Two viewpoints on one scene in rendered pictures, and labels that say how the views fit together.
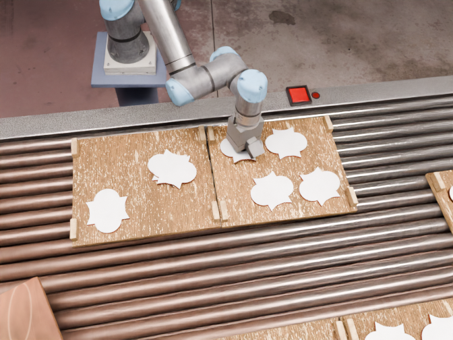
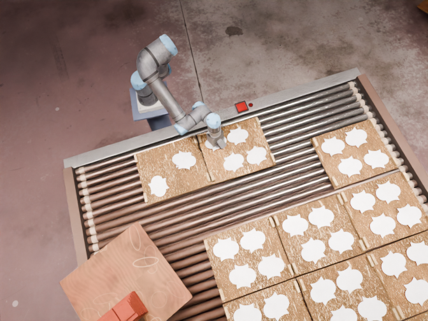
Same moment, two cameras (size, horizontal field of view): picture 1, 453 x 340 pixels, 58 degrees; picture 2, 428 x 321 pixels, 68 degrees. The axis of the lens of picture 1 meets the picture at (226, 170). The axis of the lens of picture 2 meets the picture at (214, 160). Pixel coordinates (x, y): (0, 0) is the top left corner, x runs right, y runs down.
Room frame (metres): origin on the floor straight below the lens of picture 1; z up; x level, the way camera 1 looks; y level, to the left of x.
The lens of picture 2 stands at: (-0.13, -0.09, 2.78)
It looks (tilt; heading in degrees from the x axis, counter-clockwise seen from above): 68 degrees down; 5
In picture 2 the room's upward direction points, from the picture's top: 7 degrees counter-clockwise
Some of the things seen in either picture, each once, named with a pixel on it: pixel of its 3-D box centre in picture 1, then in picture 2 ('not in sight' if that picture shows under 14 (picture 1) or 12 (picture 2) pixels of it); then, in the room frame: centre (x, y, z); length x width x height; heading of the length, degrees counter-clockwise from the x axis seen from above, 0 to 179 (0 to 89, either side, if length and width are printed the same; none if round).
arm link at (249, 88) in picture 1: (250, 92); (213, 122); (0.72, -0.04, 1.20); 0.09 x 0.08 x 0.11; 38
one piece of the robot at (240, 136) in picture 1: (248, 133); (217, 138); (0.69, -0.05, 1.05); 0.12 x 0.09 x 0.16; 40
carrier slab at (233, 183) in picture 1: (278, 168); (235, 149); (0.66, -0.16, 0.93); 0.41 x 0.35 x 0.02; 106
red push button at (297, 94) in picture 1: (298, 96); (241, 107); (0.97, -0.22, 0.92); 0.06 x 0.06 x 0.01; 17
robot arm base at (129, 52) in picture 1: (126, 38); (146, 93); (1.10, 0.42, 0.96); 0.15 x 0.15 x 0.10
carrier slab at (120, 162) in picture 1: (143, 182); (172, 169); (0.55, 0.24, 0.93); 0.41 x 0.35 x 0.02; 106
